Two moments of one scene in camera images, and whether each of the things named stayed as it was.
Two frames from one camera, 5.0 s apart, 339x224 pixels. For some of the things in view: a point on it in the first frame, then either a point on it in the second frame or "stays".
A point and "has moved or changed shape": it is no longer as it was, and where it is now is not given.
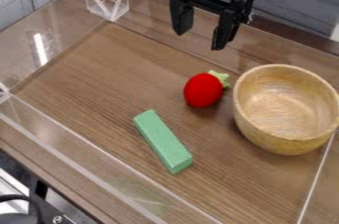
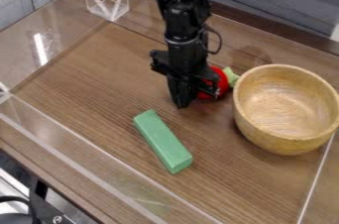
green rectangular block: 162,141 stays
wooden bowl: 284,108 stays
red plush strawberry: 202,88 has moved or changed shape
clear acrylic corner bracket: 106,8 stays
